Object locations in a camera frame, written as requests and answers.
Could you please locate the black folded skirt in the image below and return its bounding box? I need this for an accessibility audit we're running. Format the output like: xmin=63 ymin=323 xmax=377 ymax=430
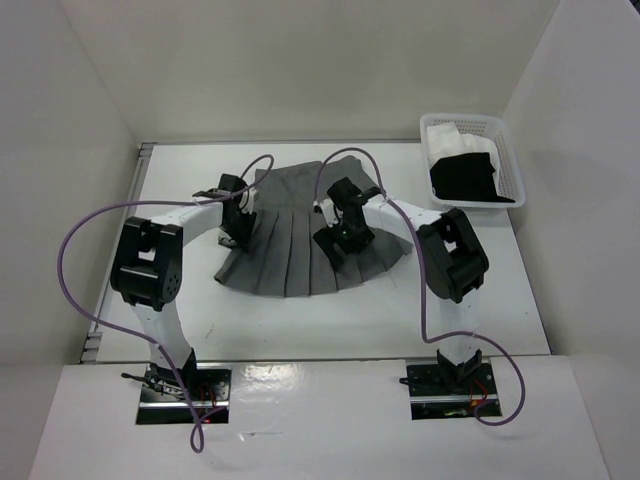
xmin=430 ymin=152 xmax=514 ymax=203

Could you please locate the white plastic basket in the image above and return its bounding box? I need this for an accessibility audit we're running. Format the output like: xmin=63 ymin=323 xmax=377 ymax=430
xmin=420 ymin=113 xmax=526 ymax=210

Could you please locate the purple cable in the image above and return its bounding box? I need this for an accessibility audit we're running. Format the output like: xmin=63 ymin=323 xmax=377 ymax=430
xmin=317 ymin=147 xmax=526 ymax=427
xmin=56 ymin=154 xmax=275 ymax=454

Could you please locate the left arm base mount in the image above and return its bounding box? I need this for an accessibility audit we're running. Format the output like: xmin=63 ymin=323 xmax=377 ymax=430
xmin=121 ymin=368 xmax=232 ymax=425

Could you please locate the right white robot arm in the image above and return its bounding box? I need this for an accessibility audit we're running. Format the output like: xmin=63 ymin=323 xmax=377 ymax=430
xmin=313 ymin=177 xmax=489 ymax=393

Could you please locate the white skirt in basket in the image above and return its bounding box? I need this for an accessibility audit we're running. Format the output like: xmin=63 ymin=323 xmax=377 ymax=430
xmin=425 ymin=122 xmax=501 ymax=186

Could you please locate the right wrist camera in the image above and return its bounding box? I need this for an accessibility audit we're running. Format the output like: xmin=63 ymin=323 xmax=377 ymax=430
xmin=313 ymin=198 xmax=339 ymax=227

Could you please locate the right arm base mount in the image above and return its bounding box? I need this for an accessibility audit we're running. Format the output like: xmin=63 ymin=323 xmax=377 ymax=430
xmin=399 ymin=360 xmax=502 ymax=421

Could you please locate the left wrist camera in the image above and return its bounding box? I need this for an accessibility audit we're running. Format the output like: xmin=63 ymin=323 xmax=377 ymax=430
xmin=239 ymin=188 xmax=257 ymax=214

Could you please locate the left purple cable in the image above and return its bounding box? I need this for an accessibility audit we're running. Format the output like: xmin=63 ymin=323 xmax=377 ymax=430
xmin=56 ymin=154 xmax=275 ymax=454

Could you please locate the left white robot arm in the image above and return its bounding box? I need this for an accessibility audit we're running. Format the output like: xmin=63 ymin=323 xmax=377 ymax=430
xmin=110 ymin=174 xmax=257 ymax=400

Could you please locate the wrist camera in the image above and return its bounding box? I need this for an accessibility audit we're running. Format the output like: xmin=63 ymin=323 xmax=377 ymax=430
xmin=239 ymin=188 xmax=257 ymax=214
xmin=313 ymin=198 xmax=339 ymax=227

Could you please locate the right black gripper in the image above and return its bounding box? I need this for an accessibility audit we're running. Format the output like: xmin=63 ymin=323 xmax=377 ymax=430
xmin=314 ymin=215 xmax=375 ymax=270

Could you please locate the grey skirt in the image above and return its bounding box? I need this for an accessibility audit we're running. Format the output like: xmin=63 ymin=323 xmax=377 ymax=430
xmin=214 ymin=156 xmax=412 ymax=298

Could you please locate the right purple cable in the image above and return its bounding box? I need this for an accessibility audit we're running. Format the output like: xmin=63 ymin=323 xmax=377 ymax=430
xmin=317 ymin=147 xmax=526 ymax=427

